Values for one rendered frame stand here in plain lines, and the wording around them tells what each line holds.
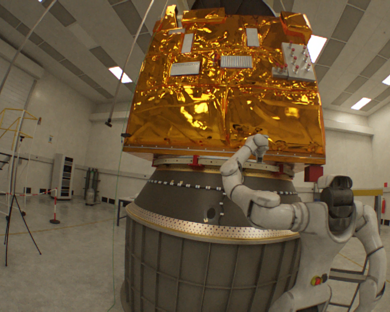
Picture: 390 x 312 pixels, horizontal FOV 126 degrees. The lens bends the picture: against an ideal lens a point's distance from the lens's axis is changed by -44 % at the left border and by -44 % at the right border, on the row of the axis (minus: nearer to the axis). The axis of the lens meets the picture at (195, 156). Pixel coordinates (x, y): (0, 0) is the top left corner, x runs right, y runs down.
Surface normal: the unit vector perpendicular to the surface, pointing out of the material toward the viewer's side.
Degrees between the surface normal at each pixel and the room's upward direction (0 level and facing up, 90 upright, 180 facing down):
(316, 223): 88
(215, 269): 90
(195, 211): 62
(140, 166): 90
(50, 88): 90
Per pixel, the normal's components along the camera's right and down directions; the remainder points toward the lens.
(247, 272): 0.09, -0.15
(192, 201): -0.26, -0.62
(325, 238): -0.76, 0.40
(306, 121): -0.21, -0.19
